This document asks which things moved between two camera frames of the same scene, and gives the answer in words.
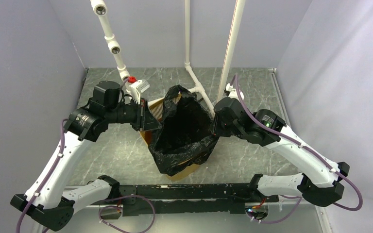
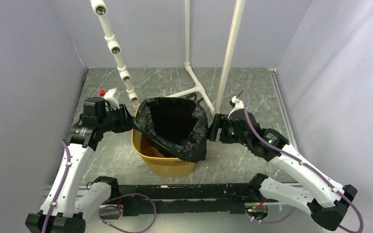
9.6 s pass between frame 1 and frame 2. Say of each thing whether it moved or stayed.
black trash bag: moved
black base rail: stayed
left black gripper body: moved
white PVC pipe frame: stayed
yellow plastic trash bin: moved
